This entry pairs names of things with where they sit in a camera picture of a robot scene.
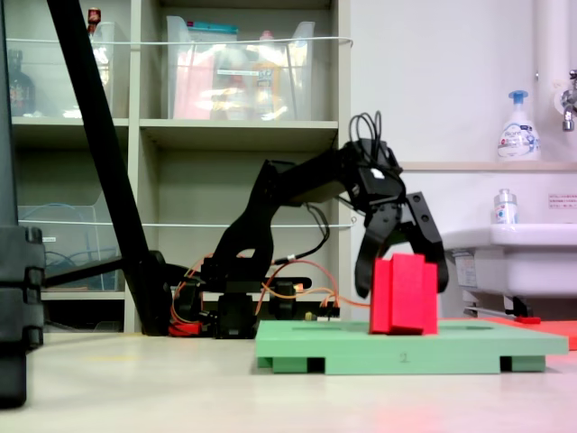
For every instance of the white wall ledge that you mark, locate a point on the white wall ledge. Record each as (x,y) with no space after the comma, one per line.
(451,166)

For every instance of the metal water tap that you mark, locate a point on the metal water tap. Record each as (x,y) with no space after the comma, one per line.
(567,104)

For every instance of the white foam soap pump bottle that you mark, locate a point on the white foam soap pump bottle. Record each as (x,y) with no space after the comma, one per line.
(518,140)

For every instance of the white wall label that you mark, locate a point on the white wall label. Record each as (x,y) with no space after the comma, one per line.
(563,201)

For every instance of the white ceramic sink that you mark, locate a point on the white ceramic sink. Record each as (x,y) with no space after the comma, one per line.
(532,261)

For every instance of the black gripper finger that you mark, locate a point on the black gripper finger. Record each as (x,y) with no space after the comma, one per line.
(374,239)
(428,234)

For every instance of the black tripod leg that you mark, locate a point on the black tripod leg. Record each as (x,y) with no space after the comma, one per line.
(103,158)
(18,293)

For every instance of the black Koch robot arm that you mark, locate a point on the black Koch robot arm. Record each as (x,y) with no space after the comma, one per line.
(252,216)

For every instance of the grey shelf unit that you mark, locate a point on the grey shelf unit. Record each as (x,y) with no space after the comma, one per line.
(234,128)

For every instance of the yellow bottle with pink cap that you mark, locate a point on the yellow bottle with pink cap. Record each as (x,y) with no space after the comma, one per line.
(267,81)

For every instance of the clear storage bin with supplies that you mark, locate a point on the clear storage bin with supplies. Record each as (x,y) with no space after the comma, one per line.
(203,90)

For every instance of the green shape hole board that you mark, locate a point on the green shape hole board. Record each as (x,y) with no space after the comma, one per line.
(360,352)

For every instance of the red printed base clamp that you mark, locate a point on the red printed base clamp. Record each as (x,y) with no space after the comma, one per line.
(185,328)

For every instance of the dark round bottle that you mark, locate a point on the dark round bottle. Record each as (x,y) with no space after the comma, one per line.
(20,90)

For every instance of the red cross columnar block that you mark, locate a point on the red cross columnar block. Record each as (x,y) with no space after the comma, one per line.
(405,293)

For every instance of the black tripod brace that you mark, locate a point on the black tripod brace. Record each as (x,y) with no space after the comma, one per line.
(81,273)

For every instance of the red flat piece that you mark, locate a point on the red flat piece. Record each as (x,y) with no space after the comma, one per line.
(528,320)

